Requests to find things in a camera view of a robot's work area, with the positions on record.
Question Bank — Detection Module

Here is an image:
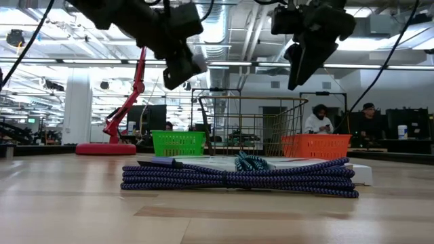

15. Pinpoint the black ceiling-mounted device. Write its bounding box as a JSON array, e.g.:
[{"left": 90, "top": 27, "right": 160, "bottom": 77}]
[{"left": 5, "top": 28, "right": 26, "bottom": 48}]

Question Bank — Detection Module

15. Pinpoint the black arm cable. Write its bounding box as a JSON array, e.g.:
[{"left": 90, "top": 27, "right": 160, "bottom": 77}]
[
  {"left": 334, "top": 0, "right": 422, "bottom": 134},
  {"left": 0, "top": 0, "right": 56, "bottom": 89}
]

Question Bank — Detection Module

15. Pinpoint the black monitor row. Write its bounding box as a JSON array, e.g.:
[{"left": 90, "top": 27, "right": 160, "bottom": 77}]
[{"left": 386, "top": 108, "right": 430, "bottom": 140}]

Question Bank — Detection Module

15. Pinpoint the black metal rig frame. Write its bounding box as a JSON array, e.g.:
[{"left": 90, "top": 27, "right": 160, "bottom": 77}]
[
  {"left": 191, "top": 87, "right": 242, "bottom": 136},
  {"left": 299, "top": 91, "right": 349, "bottom": 135}
]

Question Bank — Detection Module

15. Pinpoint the black aluminium table frame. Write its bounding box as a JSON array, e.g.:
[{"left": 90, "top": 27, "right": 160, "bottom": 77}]
[{"left": 0, "top": 144, "right": 434, "bottom": 165}]

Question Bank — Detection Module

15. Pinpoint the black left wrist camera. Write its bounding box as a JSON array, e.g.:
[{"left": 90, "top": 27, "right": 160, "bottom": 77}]
[{"left": 167, "top": 2, "right": 204, "bottom": 39}]

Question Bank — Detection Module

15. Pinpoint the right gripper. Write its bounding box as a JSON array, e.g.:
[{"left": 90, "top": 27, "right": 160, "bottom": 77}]
[{"left": 284, "top": 0, "right": 357, "bottom": 91}]

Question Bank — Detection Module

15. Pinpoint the teal braided cable bundle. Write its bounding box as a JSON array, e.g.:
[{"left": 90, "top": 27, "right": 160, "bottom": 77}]
[{"left": 234, "top": 150, "right": 269, "bottom": 171}]

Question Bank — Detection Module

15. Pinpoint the orange plastic basket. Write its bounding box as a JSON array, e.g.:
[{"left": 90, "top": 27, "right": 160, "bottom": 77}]
[{"left": 280, "top": 134, "right": 353, "bottom": 160}]

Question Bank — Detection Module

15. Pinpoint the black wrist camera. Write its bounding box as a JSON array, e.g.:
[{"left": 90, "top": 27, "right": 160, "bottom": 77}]
[
  {"left": 167, "top": 2, "right": 204, "bottom": 39},
  {"left": 270, "top": 3, "right": 304, "bottom": 35}
]

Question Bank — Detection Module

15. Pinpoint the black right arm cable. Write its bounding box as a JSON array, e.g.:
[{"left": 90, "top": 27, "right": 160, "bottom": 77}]
[{"left": 334, "top": 0, "right": 422, "bottom": 134}]

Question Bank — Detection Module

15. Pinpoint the green plastic basket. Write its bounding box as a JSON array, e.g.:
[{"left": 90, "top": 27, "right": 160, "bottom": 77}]
[{"left": 151, "top": 130, "right": 207, "bottom": 158}]

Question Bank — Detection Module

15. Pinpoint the white square pillar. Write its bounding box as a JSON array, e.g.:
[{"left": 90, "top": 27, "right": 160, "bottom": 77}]
[{"left": 62, "top": 69, "right": 93, "bottom": 146}]

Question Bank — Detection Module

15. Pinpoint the red desk lamp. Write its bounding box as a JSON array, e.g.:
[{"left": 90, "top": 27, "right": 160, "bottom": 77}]
[{"left": 75, "top": 46, "right": 149, "bottom": 156}]

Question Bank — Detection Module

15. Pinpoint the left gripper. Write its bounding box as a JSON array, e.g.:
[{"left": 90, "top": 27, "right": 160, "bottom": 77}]
[{"left": 137, "top": 9, "right": 207, "bottom": 91}]

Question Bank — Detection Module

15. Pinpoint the purple braided cable bundle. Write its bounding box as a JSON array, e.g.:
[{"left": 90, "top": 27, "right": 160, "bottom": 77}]
[{"left": 120, "top": 156, "right": 360, "bottom": 199}]

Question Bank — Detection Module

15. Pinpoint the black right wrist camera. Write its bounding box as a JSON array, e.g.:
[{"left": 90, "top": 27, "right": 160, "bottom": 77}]
[{"left": 270, "top": 3, "right": 304, "bottom": 35}]

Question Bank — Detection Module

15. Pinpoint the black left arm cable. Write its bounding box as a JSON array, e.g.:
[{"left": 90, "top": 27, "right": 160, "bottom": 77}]
[{"left": 0, "top": 0, "right": 56, "bottom": 89}]

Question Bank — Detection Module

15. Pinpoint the white box with adapter picture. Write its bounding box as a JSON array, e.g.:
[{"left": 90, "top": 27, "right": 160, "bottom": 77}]
[{"left": 266, "top": 157, "right": 374, "bottom": 186}]

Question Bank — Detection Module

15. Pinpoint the wire metal basket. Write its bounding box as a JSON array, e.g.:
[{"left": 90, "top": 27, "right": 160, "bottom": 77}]
[{"left": 198, "top": 96, "right": 309, "bottom": 157}]

